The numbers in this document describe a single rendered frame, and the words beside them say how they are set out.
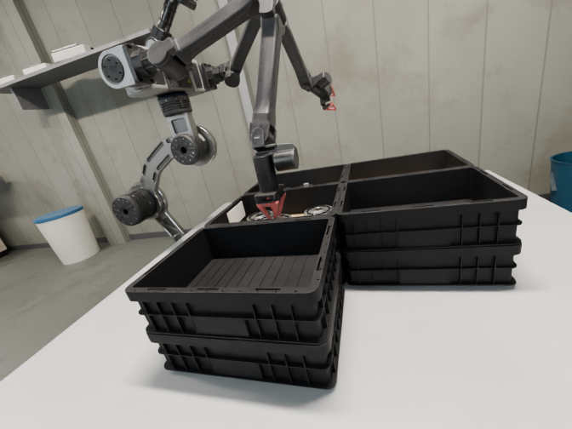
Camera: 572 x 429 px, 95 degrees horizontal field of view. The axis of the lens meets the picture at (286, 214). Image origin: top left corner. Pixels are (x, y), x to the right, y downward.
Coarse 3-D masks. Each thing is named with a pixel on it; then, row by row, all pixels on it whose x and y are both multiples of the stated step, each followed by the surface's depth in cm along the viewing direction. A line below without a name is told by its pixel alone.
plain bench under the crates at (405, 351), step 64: (128, 320) 81; (384, 320) 61; (448, 320) 58; (512, 320) 55; (0, 384) 67; (64, 384) 63; (128, 384) 59; (192, 384) 56; (256, 384) 53; (384, 384) 48; (448, 384) 46; (512, 384) 44
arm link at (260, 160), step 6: (270, 150) 74; (258, 156) 73; (264, 156) 72; (270, 156) 73; (258, 162) 73; (264, 162) 73; (270, 162) 73; (258, 168) 74; (264, 168) 73; (270, 168) 74
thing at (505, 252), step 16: (352, 256) 69; (368, 256) 68; (384, 256) 67; (400, 256) 66; (416, 256) 65; (432, 256) 64; (448, 256) 63; (464, 256) 62; (480, 256) 62; (496, 256) 60; (512, 256) 60; (352, 272) 73; (368, 272) 71; (384, 272) 70; (400, 272) 69; (416, 272) 67; (432, 272) 66; (448, 272) 65; (464, 272) 64; (480, 272) 63; (496, 272) 62
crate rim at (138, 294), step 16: (240, 224) 74; (256, 224) 71; (272, 224) 70; (320, 256) 49; (144, 272) 58; (320, 272) 44; (128, 288) 53; (144, 288) 52; (160, 288) 50; (176, 288) 49; (192, 288) 48; (208, 288) 47; (224, 288) 46; (240, 288) 45; (256, 288) 44; (272, 288) 43; (288, 288) 42; (304, 288) 41; (320, 288) 42; (256, 304) 44; (272, 304) 43; (288, 304) 42; (304, 304) 41
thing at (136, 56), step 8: (128, 48) 87; (136, 48) 90; (128, 56) 87; (136, 56) 87; (144, 56) 87; (128, 64) 88; (136, 64) 88; (144, 64) 88; (136, 72) 89; (144, 72) 90; (152, 72) 91; (136, 80) 90; (144, 80) 92; (152, 80) 96
